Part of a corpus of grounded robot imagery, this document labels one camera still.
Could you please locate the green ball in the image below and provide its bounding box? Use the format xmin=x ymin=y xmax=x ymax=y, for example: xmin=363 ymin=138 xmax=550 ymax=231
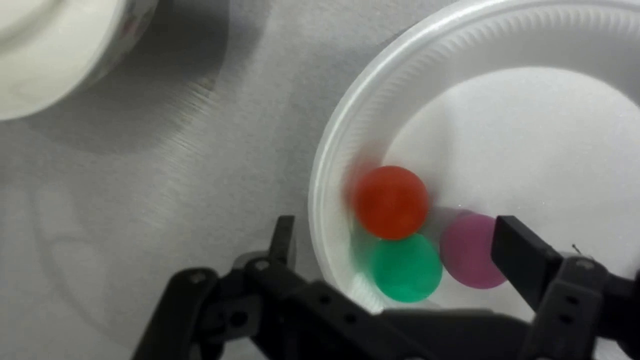
xmin=369 ymin=233 xmax=441 ymax=303

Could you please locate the purple ball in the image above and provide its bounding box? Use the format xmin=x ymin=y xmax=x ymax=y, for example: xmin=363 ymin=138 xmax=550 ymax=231
xmin=440 ymin=214 xmax=505 ymax=289

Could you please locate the white foam plate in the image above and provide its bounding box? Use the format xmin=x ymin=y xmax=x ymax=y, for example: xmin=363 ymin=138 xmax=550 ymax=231
xmin=308 ymin=0 xmax=640 ymax=311

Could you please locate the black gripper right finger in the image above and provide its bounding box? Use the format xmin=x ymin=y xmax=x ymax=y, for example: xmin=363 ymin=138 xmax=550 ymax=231
xmin=492 ymin=215 xmax=563 ymax=311

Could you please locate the red ball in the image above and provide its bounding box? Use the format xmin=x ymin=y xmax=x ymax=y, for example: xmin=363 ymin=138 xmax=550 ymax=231
xmin=352 ymin=165 xmax=429 ymax=239

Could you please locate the white bowl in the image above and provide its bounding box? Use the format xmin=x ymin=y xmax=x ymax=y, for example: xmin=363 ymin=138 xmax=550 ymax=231
xmin=0 ymin=0 xmax=160 ymax=121

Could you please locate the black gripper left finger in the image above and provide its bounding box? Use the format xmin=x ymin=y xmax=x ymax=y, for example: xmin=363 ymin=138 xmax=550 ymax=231
xmin=268 ymin=215 xmax=295 ymax=263

